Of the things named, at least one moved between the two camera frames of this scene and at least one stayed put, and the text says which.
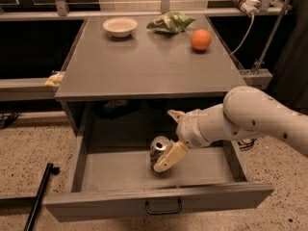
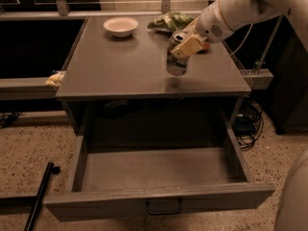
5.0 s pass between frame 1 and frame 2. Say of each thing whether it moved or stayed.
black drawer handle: stayed
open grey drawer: stayed
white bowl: stayed
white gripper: moved
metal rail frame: stayed
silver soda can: moved
